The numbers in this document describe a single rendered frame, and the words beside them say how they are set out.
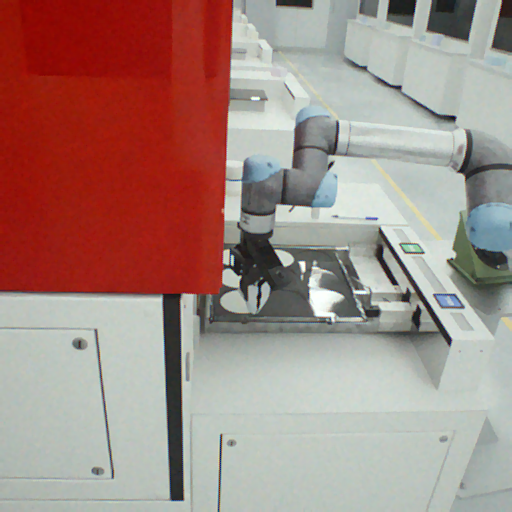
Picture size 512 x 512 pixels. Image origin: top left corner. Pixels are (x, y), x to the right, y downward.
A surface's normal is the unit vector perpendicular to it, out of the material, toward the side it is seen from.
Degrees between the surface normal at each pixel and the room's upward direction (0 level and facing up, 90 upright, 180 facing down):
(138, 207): 90
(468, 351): 90
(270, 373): 0
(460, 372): 90
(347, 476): 90
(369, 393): 0
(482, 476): 0
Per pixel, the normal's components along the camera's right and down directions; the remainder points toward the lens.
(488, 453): 0.05, -0.88
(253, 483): 0.06, 0.47
